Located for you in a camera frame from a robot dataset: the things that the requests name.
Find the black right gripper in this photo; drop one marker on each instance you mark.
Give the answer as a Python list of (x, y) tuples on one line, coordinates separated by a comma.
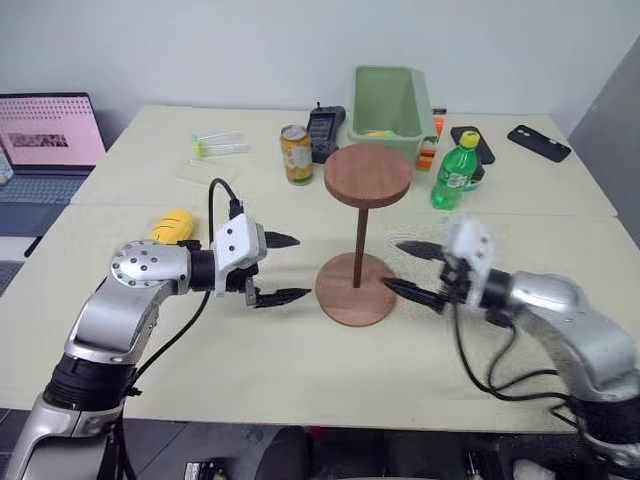
[(456, 285)]

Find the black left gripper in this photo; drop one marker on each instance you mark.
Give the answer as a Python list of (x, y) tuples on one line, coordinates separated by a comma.
[(239, 281)]

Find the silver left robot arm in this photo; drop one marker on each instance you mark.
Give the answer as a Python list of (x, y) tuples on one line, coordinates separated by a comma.
[(145, 270)]

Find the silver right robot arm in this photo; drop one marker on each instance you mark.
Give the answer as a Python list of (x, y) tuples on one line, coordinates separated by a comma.
[(565, 310)]

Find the round wooden base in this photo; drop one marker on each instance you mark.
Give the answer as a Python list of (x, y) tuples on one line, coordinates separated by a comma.
[(350, 306)]

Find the wooden pole with round top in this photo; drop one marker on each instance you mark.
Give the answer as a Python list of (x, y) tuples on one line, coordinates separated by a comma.
[(367, 172)]

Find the green bottle with yellow cap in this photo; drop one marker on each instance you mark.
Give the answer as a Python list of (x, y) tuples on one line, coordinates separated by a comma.
[(452, 175)]

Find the orange drink can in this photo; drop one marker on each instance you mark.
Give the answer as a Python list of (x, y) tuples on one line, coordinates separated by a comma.
[(298, 157)]

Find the yellow toy corn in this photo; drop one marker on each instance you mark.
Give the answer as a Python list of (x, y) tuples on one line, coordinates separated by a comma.
[(172, 226)]

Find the orange and green block stack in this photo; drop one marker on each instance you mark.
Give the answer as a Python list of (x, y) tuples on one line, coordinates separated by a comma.
[(430, 152)]

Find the clear tube with green cap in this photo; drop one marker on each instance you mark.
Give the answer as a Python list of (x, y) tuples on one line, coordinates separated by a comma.
[(220, 136), (225, 149)]

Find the yellow item in bin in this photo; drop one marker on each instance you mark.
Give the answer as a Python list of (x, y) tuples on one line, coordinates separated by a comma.
[(379, 134)]

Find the black handheld controller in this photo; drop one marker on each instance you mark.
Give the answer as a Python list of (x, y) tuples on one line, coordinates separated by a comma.
[(324, 132)]

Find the small black object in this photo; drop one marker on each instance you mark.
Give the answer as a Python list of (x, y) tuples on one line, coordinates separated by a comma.
[(439, 110)]

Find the green plastic bin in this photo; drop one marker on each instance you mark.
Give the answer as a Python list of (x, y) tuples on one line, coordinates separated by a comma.
[(385, 100)]

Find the open laptop with pink screen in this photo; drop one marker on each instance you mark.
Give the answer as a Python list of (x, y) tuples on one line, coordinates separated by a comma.
[(47, 135)]

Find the grey keyboard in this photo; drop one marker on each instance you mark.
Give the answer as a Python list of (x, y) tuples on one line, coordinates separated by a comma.
[(9, 277)]

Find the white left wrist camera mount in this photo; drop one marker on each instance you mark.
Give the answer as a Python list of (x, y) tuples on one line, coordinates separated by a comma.
[(235, 240)]

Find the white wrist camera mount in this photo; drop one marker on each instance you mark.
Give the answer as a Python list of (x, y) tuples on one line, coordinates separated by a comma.
[(235, 240), (470, 240)]

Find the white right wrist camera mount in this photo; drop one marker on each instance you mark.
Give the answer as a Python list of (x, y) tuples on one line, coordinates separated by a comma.
[(470, 240)]

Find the black phone with camera holes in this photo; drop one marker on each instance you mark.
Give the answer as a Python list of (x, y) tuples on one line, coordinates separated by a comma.
[(539, 143)]

